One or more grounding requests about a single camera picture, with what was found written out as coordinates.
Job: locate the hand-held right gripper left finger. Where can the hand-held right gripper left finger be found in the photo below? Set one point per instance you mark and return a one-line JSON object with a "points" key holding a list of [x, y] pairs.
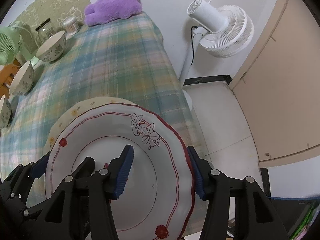
{"points": [[123, 172]]}

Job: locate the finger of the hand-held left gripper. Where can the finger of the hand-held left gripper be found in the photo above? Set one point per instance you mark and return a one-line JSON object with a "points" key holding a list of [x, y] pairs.
{"points": [[40, 166], [83, 166]]}

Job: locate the grey floral bowl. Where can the grey floral bowl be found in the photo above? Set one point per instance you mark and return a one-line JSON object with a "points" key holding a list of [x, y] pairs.
{"points": [[50, 47], [5, 112], [22, 80]]}

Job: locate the green printed board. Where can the green printed board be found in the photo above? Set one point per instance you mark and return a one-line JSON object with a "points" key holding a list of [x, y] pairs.
{"points": [[62, 2]]}

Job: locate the clear cotton swab container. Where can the clear cotton swab container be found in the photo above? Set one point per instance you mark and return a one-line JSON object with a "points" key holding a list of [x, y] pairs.
{"points": [[70, 26]]}

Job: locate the beige door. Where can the beige door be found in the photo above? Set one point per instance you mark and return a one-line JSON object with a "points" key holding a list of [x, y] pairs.
{"points": [[287, 80]]}

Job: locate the red-rimmed floral plate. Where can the red-rimmed floral plate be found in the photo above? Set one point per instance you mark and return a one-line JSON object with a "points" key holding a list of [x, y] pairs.
{"points": [[160, 155]]}

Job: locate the white standing fan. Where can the white standing fan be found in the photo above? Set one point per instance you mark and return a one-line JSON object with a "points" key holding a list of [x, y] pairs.
{"points": [[225, 30]]}

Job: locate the glass jar mug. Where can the glass jar mug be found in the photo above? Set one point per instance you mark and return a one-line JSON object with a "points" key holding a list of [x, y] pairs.
{"points": [[45, 31]]}

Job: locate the plaid tablecloth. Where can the plaid tablecloth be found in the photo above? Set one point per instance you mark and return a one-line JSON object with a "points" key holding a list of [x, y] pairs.
{"points": [[112, 67]]}

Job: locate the purple plush toy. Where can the purple plush toy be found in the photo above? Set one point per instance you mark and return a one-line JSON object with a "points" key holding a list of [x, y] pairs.
{"points": [[112, 7]]}

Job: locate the large yellow floral plate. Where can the large yellow floral plate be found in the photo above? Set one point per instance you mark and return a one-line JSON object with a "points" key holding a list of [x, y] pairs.
{"points": [[67, 112]]}

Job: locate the dark storage box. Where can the dark storage box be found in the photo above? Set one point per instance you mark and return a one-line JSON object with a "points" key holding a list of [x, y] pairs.
{"points": [[287, 212]]}

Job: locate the green desk fan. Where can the green desk fan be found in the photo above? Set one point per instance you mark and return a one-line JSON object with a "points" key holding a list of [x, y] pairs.
{"points": [[7, 45]]}

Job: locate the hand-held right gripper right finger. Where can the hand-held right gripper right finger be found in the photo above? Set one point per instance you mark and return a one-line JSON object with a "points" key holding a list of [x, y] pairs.
{"points": [[197, 175]]}

